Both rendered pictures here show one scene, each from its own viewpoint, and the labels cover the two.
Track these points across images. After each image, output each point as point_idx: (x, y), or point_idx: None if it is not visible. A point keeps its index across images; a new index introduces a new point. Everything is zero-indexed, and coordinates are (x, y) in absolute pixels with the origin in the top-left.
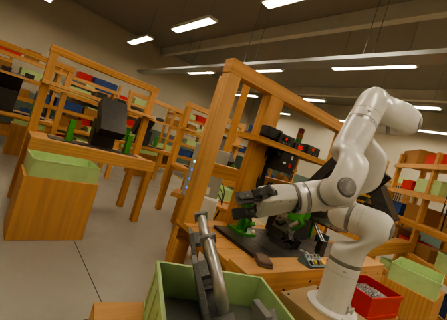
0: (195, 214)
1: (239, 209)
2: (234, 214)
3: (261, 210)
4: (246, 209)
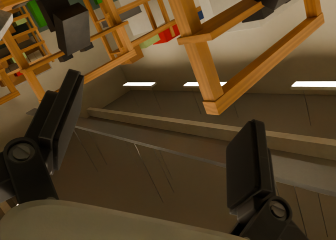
0: (12, 14)
1: (70, 134)
2: (80, 96)
3: (160, 233)
4: (51, 169)
